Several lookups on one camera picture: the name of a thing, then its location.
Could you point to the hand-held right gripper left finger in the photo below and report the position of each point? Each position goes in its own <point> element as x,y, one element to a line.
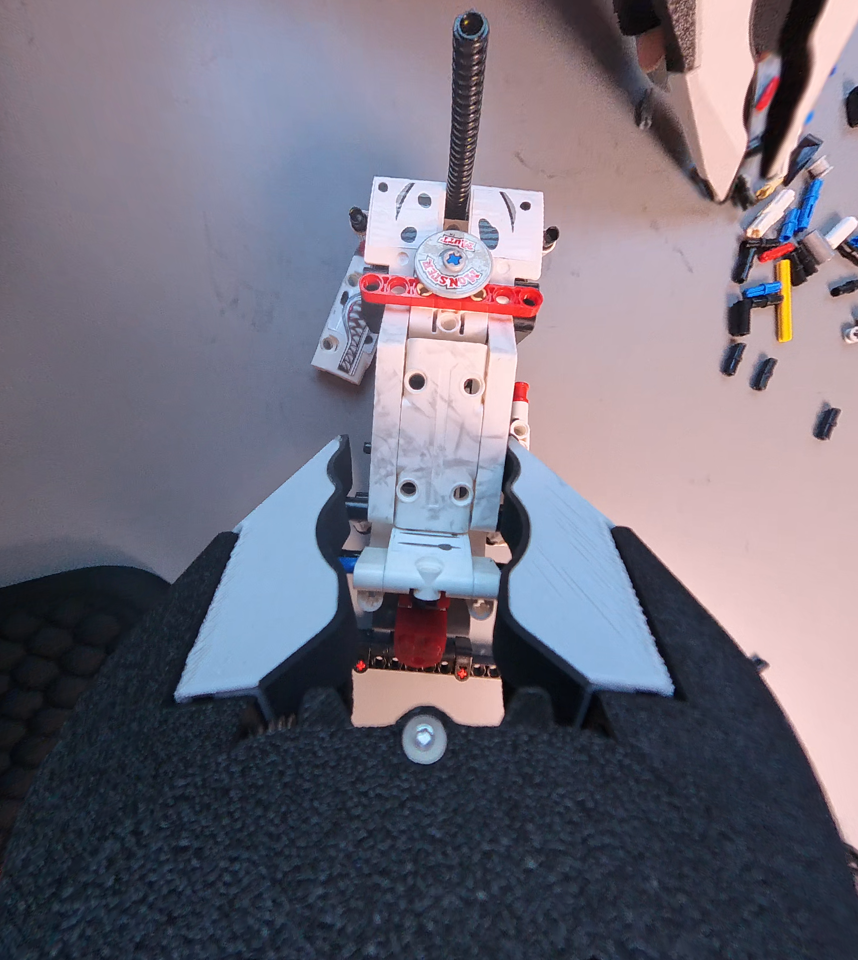
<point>271,600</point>

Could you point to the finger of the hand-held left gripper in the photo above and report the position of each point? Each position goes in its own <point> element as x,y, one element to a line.
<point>834,45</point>
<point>718,97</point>

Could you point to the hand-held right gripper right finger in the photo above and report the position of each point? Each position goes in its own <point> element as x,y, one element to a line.
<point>579,600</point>

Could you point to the white black toy truck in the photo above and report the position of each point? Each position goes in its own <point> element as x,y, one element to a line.
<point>436,420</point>

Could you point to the person's left hand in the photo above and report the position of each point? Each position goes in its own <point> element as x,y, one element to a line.
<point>650,52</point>

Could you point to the pile of small toy pieces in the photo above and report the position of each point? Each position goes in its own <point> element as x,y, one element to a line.
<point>783,300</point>

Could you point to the black chair armrest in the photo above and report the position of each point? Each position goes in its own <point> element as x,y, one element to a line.
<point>23,675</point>

